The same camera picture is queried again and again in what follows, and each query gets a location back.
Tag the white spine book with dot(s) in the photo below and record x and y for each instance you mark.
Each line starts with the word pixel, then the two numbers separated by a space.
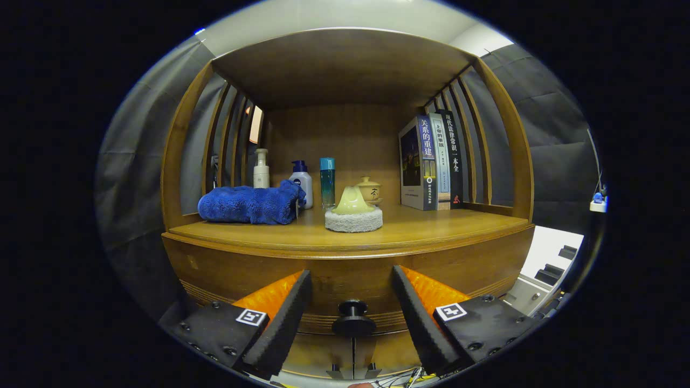
pixel 442 161

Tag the teal bottle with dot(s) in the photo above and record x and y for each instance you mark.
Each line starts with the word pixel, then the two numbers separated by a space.
pixel 327 183

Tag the wooden countertop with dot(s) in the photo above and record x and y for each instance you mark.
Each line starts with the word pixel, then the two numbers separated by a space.
pixel 420 226

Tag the white pump bottle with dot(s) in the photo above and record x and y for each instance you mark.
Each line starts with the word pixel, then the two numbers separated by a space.
pixel 261 175

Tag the black drawer knob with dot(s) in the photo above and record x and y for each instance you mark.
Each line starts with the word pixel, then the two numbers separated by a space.
pixel 353 323

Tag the white side cabinet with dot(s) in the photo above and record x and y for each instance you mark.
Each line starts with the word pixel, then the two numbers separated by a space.
pixel 550 242

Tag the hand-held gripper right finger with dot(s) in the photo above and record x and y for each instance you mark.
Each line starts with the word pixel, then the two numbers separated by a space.
pixel 420 323

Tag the blue towel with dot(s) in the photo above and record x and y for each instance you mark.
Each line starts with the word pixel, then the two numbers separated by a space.
pixel 248 205

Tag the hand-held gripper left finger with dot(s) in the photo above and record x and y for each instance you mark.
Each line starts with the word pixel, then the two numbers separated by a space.
pixel 283 323

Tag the wooden cabinet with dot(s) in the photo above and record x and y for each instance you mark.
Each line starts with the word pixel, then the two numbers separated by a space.
pixel 345 64

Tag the beige lidded teacup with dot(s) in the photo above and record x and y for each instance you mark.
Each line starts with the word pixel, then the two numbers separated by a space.
pixel 372 189

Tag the wooden drawer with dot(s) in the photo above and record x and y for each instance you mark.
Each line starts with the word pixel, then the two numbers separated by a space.
pixel 350 275

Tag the green scrub brush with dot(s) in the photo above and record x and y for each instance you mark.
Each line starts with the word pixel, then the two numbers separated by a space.
pixel 353 215

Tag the white lotion bottle blue cap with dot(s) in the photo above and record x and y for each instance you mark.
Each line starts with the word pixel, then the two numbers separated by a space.
pixel 303 183

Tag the white power strip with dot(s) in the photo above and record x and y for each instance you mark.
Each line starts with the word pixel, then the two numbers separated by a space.
pixel 597 206

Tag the black spine book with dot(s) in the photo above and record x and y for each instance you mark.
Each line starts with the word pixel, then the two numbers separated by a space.
pixel 455 161

